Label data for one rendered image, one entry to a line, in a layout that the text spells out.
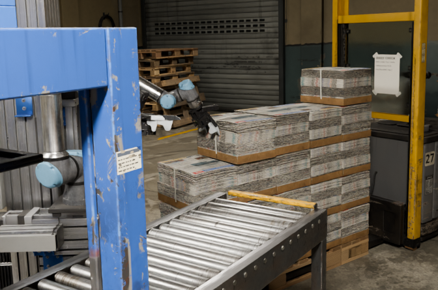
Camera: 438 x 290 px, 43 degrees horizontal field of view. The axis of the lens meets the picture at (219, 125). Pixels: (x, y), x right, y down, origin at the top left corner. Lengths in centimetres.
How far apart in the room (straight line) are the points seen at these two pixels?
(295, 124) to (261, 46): 732
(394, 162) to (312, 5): 614
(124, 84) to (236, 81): 994
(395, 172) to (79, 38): 357
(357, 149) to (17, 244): 223
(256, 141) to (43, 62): 231
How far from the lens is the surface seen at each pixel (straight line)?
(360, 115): 373
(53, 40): 87
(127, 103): 98
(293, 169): 334
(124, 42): 97
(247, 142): 303
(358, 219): 390
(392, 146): 425
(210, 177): 293
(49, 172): 235
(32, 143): 269
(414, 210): 408
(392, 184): 431
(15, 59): 83
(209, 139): 317
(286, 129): 324
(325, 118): 349
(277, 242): 201
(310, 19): 1008
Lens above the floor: 153
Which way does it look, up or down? 9 degrees down
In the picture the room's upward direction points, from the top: 1 degrees counter-clockwise
